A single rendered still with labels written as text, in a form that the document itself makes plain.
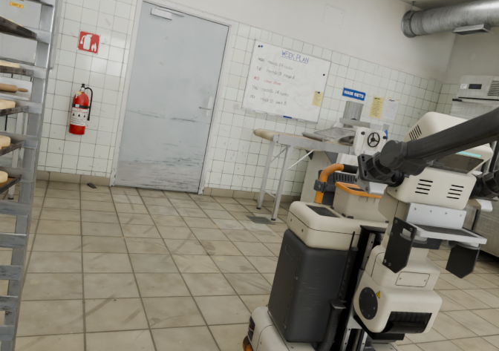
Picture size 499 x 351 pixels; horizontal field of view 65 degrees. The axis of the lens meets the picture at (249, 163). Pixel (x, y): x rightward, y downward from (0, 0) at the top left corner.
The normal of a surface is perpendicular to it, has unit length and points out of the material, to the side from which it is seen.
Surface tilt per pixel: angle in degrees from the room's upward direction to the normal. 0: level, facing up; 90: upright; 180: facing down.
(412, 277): 98
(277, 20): 90
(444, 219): 90
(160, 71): 90
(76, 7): 90
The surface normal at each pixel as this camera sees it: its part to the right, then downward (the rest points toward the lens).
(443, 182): 0.23, 0.33
